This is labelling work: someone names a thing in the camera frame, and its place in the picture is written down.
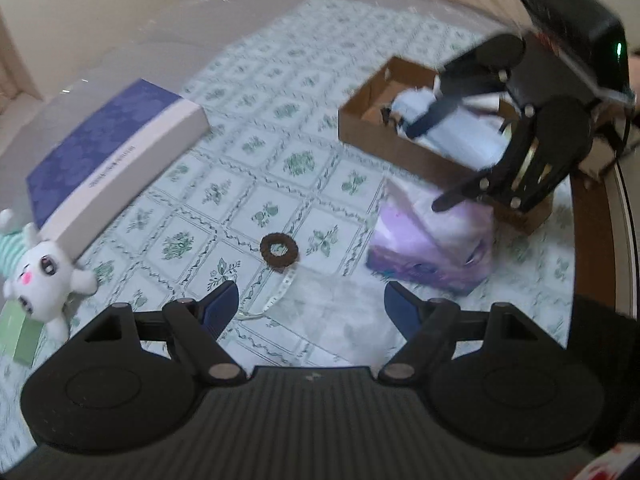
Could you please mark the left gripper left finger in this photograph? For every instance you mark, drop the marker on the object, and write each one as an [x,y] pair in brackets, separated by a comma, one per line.
[194,327]

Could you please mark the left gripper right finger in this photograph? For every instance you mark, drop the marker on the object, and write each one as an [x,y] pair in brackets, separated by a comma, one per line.
[427,326]

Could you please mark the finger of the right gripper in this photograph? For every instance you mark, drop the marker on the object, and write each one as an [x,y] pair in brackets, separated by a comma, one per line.
[435,110]
[468,190]

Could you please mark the blue face mask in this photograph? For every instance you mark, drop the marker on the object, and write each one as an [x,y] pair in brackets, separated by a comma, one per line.
[459,135]

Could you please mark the clear mask wrapper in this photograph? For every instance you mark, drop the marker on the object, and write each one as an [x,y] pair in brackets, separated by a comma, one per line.
[337,314]

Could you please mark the purple tissue pack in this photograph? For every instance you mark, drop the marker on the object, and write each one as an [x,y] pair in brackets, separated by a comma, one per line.
[450,250]

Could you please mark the brown cardboard box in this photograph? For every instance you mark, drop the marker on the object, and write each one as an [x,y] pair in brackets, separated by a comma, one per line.
[360,124]

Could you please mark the brown hair scrunchie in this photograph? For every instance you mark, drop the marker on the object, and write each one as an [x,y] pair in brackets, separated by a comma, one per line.
[279,250]

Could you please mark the floral tablecloth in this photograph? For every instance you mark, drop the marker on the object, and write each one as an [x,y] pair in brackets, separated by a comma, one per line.
[271,80]

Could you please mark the white bunny plush toy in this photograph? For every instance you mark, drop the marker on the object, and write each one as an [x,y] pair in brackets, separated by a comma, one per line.
[39,276]

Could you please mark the blue and white flat box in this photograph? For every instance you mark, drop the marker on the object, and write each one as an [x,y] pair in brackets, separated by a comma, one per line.
[108,160]

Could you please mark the small green box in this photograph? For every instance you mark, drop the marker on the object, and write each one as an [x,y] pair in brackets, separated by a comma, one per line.
[19,334]

